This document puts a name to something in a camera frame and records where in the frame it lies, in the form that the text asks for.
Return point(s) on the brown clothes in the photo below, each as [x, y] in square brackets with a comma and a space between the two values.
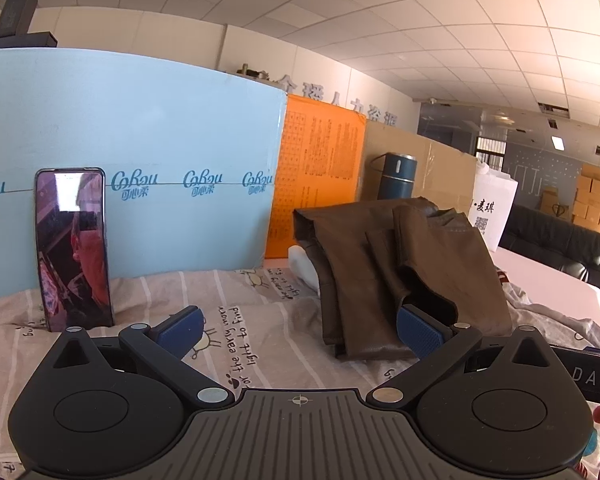
[360, 270]

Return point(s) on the black power adapter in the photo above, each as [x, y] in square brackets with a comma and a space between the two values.
[15, 15]

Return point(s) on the black sofa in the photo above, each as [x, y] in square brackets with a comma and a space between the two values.
[555, 235]

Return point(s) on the black smartphone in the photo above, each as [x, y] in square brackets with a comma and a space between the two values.
[70, 240]

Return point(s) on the dark blue thermos bottle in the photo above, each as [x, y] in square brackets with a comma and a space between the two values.
[397, 175]

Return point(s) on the large light blue carton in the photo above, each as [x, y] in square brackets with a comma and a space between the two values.
[130, 110]

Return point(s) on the brown cardboard panel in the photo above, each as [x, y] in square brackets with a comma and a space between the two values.
[445, 170]

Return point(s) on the black flat box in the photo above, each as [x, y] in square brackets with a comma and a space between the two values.
[25, 40]

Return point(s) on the white paper bag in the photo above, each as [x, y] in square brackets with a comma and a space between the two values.
[495, 200]

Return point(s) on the barred window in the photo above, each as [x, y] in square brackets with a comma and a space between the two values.
[491, 149]

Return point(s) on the ceiling light panel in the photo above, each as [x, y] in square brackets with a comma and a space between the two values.
[557, 142]

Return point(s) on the light grey garment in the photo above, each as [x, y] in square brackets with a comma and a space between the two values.
[555, 320]

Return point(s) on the white plastic bag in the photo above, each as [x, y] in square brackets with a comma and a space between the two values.
[302, 265]

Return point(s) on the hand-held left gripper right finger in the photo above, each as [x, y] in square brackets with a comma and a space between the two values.
[420, 335]

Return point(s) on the orange cardboard box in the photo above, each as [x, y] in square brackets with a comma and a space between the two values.
[320, 160]

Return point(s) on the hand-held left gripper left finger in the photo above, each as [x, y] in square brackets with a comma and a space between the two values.
[182, 332]

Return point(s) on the stack of cardboard boxes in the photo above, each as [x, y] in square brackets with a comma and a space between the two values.
[595, 195]

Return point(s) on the printed beige bed sheet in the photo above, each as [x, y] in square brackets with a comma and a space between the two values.
[260, 325]

